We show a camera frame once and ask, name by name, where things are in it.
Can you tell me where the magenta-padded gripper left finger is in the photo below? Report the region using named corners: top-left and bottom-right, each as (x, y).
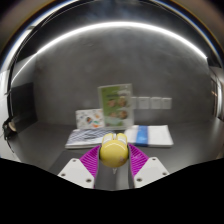
top-left (57, 144), bottom-right (102, 189)

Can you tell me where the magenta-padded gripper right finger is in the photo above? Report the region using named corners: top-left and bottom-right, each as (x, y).
top-left (127, 143), bottom-right (170, 189)

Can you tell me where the yellow computer mouse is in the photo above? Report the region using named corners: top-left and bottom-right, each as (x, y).
top-left (99, 132), bottom-right (130, 169)

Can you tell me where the white book with blue band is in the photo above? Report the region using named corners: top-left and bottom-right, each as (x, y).
top-left (123, 124), bottom-right (175, 148)

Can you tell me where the grey patterned booklet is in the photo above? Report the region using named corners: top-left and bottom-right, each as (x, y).
top-left (64, 128), bottom-right (113, 150)

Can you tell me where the small white colourful card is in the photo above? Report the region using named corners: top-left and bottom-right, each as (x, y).
top-left (75, 108), bottom-right (106, 130)

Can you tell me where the green standing leaflet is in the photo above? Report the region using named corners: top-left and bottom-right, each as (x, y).
top-left (97, 83), bottom-right (134, 130)

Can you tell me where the black monitor screen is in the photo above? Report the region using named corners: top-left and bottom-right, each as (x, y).
top-left (9, 82), bottom-right (36, 133)

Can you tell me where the dark framed window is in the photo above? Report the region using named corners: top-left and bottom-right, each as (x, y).
top-left (209, 63), bottom-right (224, 122)

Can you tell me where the white ceiling light strip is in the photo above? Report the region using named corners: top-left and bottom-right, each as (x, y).
top-left (9, 20), bottom-right (208, 86)

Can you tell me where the black cable clamp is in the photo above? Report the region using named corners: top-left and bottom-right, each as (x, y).
top-left (1, 117), bottom-right (18, 143)

